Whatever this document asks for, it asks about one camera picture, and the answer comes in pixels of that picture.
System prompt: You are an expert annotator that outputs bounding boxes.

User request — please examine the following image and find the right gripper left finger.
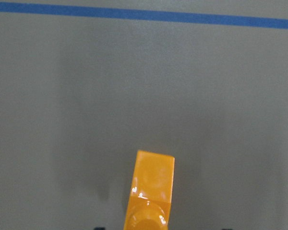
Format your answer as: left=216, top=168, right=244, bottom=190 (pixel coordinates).
left=93, top=226, right=106, bottom=230

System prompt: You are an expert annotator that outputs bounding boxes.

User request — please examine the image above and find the orange trapezoid block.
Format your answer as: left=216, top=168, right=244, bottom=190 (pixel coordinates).
left=123, top=150, right=175, bottom=230

